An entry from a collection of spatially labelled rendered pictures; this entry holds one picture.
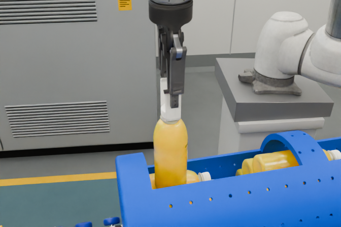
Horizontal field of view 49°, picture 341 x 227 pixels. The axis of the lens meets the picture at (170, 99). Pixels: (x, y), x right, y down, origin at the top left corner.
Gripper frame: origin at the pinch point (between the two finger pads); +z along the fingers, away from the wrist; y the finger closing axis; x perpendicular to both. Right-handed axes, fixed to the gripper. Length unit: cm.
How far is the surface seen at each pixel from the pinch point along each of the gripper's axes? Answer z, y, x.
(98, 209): 140, -100, -22
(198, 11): 81, -264, 87
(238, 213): 22.0, 12.5, 11.6
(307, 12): 85, -251, 193
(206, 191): 18.3, 8.4, 5.8
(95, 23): 40, -149, -11
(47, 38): 48, -153, -39
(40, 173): 140, -140, -59
